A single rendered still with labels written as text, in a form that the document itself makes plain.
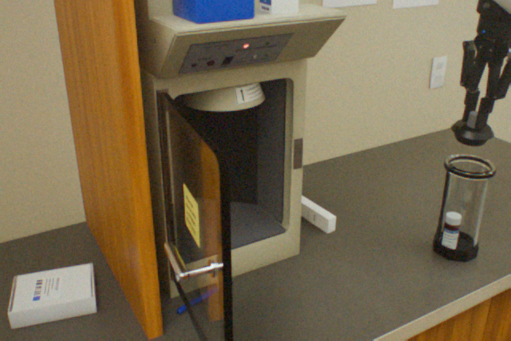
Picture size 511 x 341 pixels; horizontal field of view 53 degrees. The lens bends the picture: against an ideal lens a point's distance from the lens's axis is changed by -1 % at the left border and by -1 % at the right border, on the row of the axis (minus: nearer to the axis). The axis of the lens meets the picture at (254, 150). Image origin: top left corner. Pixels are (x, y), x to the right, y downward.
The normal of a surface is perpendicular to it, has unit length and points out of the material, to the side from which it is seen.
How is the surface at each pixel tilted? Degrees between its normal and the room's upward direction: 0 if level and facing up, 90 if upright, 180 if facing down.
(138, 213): 90
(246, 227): 0
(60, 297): 0
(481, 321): 90
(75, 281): 0
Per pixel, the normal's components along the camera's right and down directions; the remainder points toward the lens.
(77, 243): 0.00, -0.92
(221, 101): 0.07, 0.00
